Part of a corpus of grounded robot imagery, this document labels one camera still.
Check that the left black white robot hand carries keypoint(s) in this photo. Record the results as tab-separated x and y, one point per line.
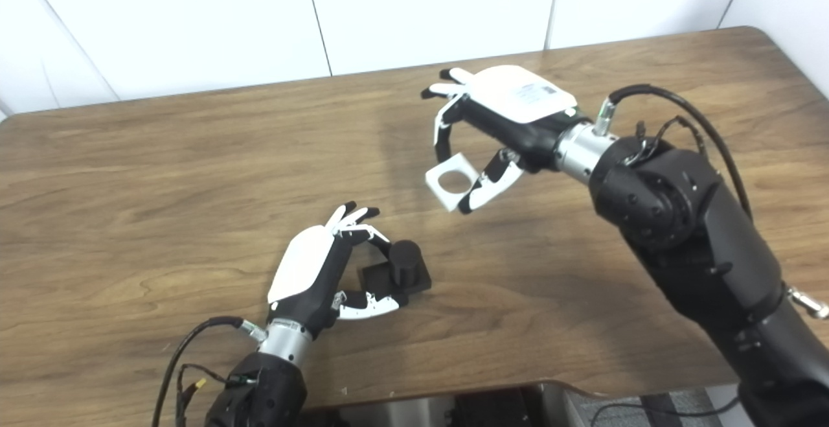
307	262

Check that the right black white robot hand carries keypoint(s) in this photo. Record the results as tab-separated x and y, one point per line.
518	100

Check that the black peg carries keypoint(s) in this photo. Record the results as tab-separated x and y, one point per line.
405	262

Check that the white square piece with hole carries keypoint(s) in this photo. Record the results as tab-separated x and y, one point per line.
435	177

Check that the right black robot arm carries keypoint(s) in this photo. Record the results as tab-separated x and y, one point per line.
699	239

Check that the black robot torso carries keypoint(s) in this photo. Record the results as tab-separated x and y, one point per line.
486	411

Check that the silver plug connector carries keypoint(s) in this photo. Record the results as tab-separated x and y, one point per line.
809	302

